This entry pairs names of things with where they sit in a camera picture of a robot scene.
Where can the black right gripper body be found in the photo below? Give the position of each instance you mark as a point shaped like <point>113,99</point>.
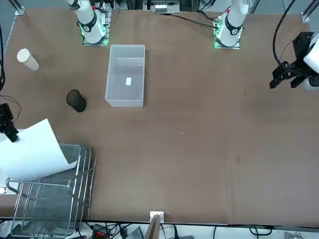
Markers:
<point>5,115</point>

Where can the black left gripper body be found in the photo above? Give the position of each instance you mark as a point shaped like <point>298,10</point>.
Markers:
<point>302,44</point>

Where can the white A4 paper sheet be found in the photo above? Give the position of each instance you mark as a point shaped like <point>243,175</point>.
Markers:
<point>35,152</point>

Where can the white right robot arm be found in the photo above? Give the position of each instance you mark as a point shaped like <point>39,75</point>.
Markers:
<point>89,27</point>

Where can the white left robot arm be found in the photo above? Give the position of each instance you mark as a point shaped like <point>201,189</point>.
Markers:
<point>231,25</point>

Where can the silver mesh file organizer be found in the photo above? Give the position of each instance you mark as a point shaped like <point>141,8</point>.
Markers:
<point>54,199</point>

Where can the white paper cup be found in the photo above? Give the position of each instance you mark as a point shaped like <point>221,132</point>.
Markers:
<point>27,59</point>

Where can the black mesh pen cup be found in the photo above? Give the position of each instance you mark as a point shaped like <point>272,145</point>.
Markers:
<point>76,100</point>

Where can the translucent plastic bin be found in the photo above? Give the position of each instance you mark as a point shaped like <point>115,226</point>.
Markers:
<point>124,102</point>

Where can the black power strip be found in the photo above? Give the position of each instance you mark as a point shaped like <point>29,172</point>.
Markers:
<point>99,232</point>

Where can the white socket box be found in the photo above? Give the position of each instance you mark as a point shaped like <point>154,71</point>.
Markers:
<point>157,214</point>

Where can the wooden board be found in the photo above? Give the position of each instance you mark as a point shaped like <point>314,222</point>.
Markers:
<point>153,229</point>

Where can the aluminium frame rail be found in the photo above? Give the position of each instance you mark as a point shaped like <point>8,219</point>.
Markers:
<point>307,13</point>
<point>19,8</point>

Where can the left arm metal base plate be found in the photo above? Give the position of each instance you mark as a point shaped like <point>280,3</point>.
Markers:
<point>229,47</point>

